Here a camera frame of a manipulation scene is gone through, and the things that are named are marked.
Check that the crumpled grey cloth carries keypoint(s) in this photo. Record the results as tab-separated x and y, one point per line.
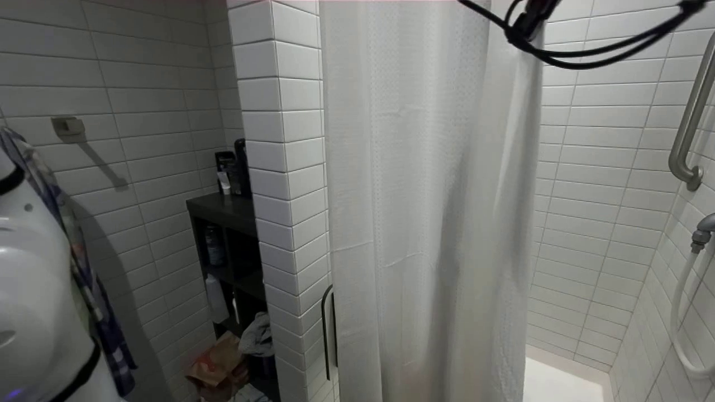
258	337

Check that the metal towel bar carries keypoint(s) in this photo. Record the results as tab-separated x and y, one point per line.
72	131

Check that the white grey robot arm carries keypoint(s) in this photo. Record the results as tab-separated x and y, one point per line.
46	345

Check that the black door handle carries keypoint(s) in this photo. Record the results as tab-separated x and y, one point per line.
329	332

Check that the tall dark green bottle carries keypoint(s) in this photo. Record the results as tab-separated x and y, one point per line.
243	168

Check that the white shower curtain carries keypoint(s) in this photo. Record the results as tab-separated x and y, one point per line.
432	132

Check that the dark shelf cabinet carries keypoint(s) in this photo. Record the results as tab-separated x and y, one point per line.
230	274

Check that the chrome grab bar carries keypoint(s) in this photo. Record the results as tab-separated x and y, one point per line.
678	159

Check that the striped blue green towel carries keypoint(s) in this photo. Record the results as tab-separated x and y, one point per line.
87	286

